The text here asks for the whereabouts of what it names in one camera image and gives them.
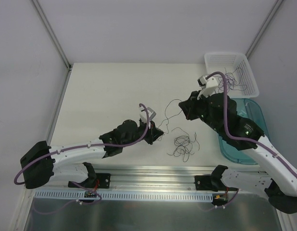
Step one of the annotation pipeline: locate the bundle of thin cables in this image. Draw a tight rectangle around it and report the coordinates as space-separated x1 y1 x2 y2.
166 127 201 163

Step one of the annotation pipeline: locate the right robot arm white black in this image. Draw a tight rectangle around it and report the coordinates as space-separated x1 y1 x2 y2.
179 91 297 214

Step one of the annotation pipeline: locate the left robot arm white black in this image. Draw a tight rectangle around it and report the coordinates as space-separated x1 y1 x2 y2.
20 120 164 189

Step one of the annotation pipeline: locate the teal transparent plastic tray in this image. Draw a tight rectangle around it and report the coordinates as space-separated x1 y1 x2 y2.
218 98 270 165

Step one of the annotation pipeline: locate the white perforated plastic basket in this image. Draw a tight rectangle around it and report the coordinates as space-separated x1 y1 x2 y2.
204 52 259 98

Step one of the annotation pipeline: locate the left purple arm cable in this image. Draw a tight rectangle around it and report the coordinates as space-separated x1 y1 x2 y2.
13 103 151 215

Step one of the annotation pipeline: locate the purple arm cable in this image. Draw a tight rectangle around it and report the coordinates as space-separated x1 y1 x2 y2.
201 71 297 212
13 103 151 215

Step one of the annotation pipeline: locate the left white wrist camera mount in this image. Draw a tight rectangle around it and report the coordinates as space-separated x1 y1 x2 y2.
139 107 156 124

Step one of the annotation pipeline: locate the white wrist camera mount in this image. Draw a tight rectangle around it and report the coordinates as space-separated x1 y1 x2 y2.
139 107 156 124
197 75 219 100

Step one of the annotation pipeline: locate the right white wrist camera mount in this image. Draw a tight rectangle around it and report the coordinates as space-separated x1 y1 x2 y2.
197 75 219 100

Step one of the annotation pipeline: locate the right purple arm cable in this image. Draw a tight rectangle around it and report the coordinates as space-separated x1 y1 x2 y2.
201 71 297 212

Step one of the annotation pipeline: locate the aluminium mounting rail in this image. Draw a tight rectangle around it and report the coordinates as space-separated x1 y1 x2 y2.
40 154 269 194

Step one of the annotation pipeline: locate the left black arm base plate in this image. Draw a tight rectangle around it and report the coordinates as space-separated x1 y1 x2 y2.
76 172 111 189

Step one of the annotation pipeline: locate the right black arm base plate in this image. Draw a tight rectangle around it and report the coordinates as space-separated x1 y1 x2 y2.
194 175 238 192

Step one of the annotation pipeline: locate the white slotted cable duct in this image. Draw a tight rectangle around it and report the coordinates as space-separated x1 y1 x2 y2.
35 190 213 203

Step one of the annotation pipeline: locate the right aluminium frame post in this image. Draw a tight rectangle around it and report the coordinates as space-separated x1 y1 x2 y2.
245 0 285 59

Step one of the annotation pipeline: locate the aluminium frame post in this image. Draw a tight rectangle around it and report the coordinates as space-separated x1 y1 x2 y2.
30 0 72 72
245 0 285 59

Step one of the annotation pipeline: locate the left aluminium frame post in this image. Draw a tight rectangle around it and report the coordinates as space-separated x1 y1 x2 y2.
30 0 72 72

